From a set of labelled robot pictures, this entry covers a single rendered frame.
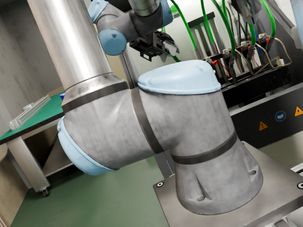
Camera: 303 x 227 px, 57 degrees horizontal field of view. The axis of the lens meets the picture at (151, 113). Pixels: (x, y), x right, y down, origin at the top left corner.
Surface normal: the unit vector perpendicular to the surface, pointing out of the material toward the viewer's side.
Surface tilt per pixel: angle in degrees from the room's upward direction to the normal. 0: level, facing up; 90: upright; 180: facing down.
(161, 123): 84
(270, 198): 0
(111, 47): 125
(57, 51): 78
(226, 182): 73
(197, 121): 90
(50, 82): 90
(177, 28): 90
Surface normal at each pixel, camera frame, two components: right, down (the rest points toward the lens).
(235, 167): 0.33, -0.21
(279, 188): -0.39, -0.88
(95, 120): -0.04, 0.07
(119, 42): 0.20, 0.76
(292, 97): 0.04, 0.28
